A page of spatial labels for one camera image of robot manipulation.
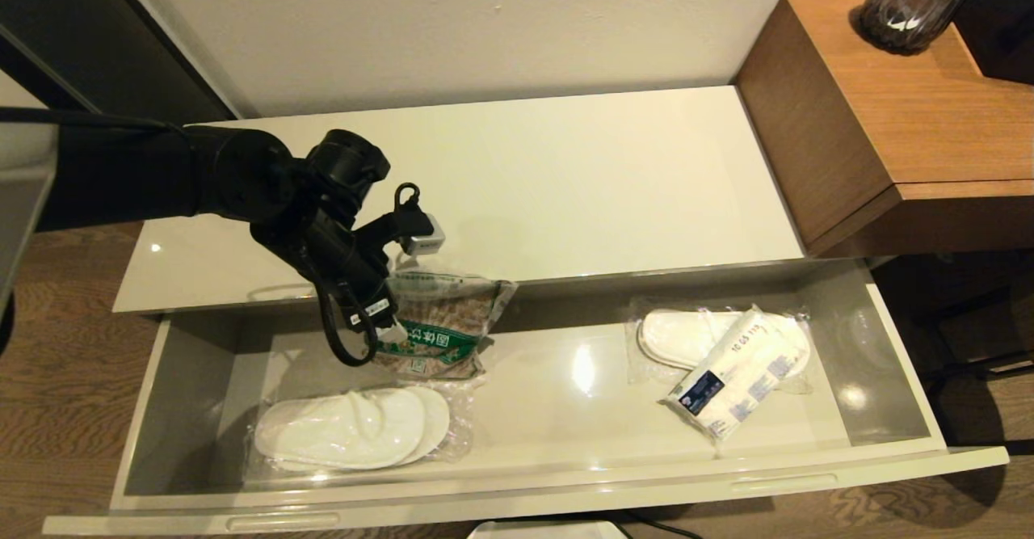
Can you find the clear bag green band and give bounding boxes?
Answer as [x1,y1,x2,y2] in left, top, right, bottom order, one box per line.
[373,271,519,384]

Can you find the beige cabinet drawer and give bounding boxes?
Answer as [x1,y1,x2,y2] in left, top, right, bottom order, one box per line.
[42,260,1011,536]

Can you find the white tissue pack blue label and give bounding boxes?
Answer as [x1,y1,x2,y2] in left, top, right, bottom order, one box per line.
[658,306,811,443]

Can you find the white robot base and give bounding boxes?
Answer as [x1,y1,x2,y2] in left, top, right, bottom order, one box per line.
[469,520,631,539]

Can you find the white slippers in clear bag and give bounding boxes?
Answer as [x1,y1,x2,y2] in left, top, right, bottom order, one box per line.
[245,385,477,475]
[626,297,815,394]

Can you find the beige glossy cabinet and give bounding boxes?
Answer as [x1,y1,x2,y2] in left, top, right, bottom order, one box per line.
[113,86,809,315]

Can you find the dark wardrobe panel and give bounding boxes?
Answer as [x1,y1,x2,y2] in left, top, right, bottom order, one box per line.
[0,0,242,128]

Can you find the brown wooden desk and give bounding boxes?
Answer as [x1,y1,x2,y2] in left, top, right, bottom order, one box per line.
[733,0,1034,259]

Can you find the dark ribbed glass vase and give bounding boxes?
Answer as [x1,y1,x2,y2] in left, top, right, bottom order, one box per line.
[856,0,993,57]

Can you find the black box on desk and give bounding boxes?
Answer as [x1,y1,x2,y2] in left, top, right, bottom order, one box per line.
[952,0,1034,87]

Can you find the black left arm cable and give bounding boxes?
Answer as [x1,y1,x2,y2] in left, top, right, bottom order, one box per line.
[317,276,380,368]

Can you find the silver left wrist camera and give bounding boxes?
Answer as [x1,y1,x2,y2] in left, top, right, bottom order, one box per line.
[402,214,447,257]

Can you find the black floor cable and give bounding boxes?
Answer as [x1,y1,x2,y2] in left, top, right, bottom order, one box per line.
[618,508,704,539]

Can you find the black metal chair frame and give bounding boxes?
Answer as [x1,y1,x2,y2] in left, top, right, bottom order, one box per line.
[868,252,1034,459]

